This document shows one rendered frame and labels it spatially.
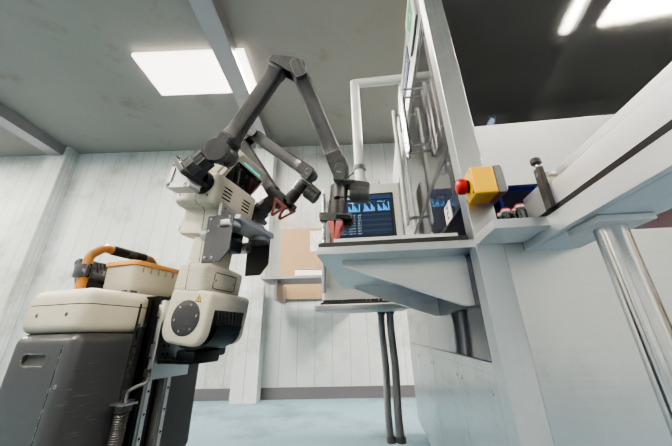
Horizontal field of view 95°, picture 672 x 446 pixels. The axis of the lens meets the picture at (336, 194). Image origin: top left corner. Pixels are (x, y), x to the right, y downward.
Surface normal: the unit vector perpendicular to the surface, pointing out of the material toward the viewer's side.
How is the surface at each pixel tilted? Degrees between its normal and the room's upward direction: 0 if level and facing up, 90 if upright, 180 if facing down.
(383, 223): 90
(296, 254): 90
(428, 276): 90
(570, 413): 90
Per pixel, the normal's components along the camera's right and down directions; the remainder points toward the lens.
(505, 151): -0.12, -0.41
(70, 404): 0.96, -0.14
